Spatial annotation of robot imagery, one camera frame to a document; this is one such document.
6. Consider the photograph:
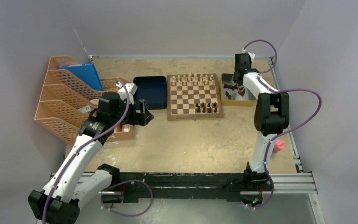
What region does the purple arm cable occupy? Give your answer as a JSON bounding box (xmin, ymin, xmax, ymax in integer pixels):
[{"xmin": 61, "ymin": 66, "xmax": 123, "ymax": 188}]
[
  {"xmin": 242, "ymin": 39, "xmax": 322, "ymax": 211},
  {"xmin": 41, "ymin": 79, "xmax": 130, "ymax": 224}
]

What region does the blue folder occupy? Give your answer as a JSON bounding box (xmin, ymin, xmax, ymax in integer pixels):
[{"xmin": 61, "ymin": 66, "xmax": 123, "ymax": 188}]
[{"xmin": 58, "ymin": 63, "xmax": 103, "ymax": 91}]

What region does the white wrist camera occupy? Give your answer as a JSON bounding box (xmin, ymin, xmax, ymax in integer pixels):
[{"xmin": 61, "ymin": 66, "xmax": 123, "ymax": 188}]
[
  {"xmin": 116, "ymin": 82, "xmax": 138, "ymax": 104},
  {"xmin": 248, "ymin": 52, "xmax": 255, "ymax": 63}
]

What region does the dark blue tin box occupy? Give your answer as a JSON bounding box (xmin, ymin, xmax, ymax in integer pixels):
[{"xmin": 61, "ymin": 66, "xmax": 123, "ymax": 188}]
[{"xmin": 133, "ymin": 76, "xmax": 167, "ymax": 110}]

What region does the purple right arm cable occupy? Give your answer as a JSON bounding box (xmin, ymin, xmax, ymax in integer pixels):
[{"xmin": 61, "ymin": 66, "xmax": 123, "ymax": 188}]
[{"xmin": 242, "ymin": 39, "xmax": 322, "ymax": 211}]

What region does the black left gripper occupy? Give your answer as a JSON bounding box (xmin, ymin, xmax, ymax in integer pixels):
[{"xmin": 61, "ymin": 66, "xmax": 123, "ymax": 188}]
[{"xmin": 111, "ymin": 97, "xmax": 152, "ymax": 126}]

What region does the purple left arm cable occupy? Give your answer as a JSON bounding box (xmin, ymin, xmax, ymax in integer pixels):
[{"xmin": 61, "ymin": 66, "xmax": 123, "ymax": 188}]
[{"xmin": 41, "ymin": 79, "xmax": 130, "ymax": 224}]

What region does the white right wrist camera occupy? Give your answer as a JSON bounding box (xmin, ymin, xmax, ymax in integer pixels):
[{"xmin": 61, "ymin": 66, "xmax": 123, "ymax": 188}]
[{"xmin": 248, "ymin": 52, "xmax": 255, "ymax": 63}]

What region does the orange plastic basket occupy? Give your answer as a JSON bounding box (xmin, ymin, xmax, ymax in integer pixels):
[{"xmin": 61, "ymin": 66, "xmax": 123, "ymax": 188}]
[{"xmin": 101, "ymin": 77, "xmax": 135, "ymax": 142}]

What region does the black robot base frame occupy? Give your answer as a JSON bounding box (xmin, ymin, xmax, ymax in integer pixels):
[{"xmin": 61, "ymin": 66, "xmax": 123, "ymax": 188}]
[{"xmin": 107, "ymin": 172, "xmax": 273, "ymax": 203}]

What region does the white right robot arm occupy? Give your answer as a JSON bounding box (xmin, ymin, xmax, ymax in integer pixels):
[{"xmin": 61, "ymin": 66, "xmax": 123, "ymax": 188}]
[{"xmin": 233, "ymin": 52, "xmax": 289, "ymax": 190}]

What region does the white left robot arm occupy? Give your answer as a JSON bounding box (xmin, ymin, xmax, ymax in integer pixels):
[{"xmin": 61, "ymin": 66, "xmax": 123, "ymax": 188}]
[{"xmin": 28, "ymin": 92, "xmax": 154, "ymax": 224}]

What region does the dark pawn in tray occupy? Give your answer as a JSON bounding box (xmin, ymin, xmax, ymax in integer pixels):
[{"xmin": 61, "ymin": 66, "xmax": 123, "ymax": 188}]
[{"xmin": 225, "ymin": 91, "xmax": 232, "ymax": 100}]

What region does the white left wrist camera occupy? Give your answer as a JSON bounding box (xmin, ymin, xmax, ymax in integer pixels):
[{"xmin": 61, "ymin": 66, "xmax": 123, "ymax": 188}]
[{"xmin": 116, "ymin": 82, "xmax": 138, "ymax": 104}]

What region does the gold metal tin tray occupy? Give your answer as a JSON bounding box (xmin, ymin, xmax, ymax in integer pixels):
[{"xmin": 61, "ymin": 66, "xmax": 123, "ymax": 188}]
[{"xmin": 219, "ymin": 73, "xmax": 256, "ymax": 107}]

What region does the pile of dark chess pieces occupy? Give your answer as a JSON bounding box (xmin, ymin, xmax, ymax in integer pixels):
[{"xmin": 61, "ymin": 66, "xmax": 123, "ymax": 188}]
[{"xmin": 223, "ymin": 84, "xmax": 246, "ymax": 97}]

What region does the orange plastic file rack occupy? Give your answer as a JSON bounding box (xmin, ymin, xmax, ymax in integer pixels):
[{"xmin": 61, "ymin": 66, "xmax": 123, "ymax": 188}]
[{"xmin": 34, "ymin": 56, "xmax": 104, "ymax": 144}]

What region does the pink capped bottle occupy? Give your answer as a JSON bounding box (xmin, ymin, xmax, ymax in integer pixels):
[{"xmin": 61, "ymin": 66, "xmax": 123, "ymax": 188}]
[{"xmin": 274, "ymin": 140, "xmax": 285, "ymax": 152}]

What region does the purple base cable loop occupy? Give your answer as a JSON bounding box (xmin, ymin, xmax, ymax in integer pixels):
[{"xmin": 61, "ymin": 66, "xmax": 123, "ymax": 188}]
[{"xmin": 100, "ymin": 179, "xmax": 154, "ymax": 217}]

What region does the wooden chess board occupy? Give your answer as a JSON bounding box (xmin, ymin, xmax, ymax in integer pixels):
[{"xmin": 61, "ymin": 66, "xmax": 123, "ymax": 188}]
[{"xmin": 166, "ymin": 78, "xmax": 223, "ymax": 121}]

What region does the row of light chess pieces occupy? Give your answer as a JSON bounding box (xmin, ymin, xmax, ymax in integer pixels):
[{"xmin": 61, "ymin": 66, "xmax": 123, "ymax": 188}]
[{"xmin": 167, "ymin": 73, "xmax": 217, "ymax": 87}]

